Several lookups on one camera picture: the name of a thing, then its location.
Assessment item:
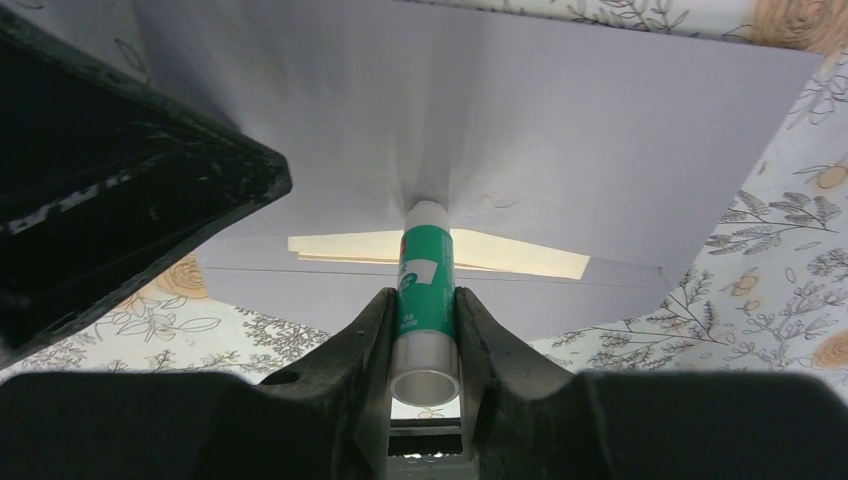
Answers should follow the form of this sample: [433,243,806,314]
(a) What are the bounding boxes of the beige lined letter paper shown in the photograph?
[287,229,590,280]

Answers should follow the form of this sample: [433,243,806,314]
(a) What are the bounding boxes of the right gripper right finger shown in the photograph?
[455,287,847,479]

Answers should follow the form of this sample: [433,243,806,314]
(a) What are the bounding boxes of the green white glue stick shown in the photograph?
[389,201,461,407]

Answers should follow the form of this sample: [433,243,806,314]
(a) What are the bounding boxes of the grey lavender envelope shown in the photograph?
[134,1,820,319]

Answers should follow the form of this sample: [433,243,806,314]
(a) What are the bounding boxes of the floral patterned table mat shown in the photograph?
[1,1,847,394]

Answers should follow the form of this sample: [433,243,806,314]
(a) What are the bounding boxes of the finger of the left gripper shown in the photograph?
[1,8,292,366]

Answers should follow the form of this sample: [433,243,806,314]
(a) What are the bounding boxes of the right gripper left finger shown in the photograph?
[1,288,397,479]

